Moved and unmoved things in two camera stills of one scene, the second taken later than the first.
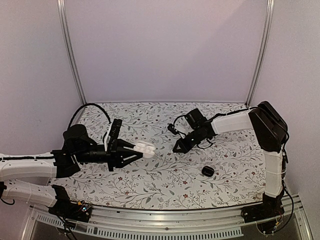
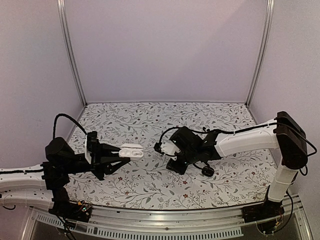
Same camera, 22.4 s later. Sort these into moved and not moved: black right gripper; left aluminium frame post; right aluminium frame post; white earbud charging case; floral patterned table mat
Moved: white earbud charging case; black right gripper
Not moved: floral patterned table mat; right aluminium frame post; left aluminium frame post
